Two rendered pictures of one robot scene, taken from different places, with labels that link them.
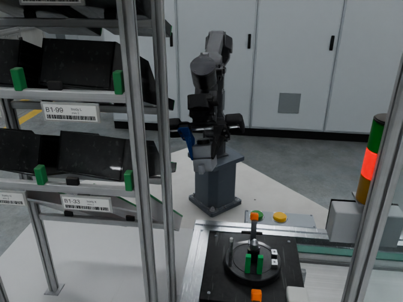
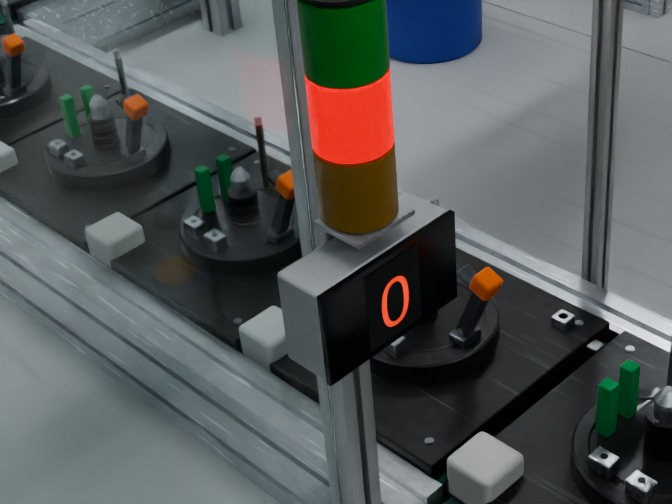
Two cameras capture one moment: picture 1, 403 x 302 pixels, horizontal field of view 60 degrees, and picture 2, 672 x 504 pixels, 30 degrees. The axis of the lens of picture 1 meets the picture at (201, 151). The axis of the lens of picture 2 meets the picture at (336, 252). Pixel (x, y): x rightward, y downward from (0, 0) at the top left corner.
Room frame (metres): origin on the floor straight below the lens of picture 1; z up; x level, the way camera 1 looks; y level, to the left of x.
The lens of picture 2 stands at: (0.96, -0.80, 1.70)
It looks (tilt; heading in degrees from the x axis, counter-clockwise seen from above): 36 degrees down; 132
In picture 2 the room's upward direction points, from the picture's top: 6 degrees counter-clockwise
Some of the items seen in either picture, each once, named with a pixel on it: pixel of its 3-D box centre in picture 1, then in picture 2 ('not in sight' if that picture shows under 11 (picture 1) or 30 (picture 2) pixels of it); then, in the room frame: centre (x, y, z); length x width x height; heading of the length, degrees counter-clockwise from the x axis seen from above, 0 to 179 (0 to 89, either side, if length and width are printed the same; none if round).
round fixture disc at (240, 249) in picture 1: (252, 262); (662, 456); (0.67, -0.13, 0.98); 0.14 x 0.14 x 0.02
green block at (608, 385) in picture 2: (259, 264); (607, 407); (0.62, -0.14, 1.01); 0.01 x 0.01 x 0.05; 83
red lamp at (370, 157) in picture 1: (379, 162); (350, 107); (0.53, -0.30, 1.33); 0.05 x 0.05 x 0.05
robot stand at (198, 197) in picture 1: (215, 178); not in sight; (1.11, -0.05, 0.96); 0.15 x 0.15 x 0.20; 37
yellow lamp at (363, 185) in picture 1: (373, 187); (356, 178); (0.53, -0.30, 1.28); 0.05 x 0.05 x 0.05
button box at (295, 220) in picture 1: (278, 226); not in sight; (0.87, -0.24, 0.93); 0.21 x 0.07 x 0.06; 83
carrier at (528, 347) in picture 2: not in sight; (419, 294); (0.41, -0.10, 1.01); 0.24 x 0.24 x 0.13; 83
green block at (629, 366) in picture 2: (247, 263); (628, 389); (0.63, -0.11, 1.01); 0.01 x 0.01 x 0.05; 83
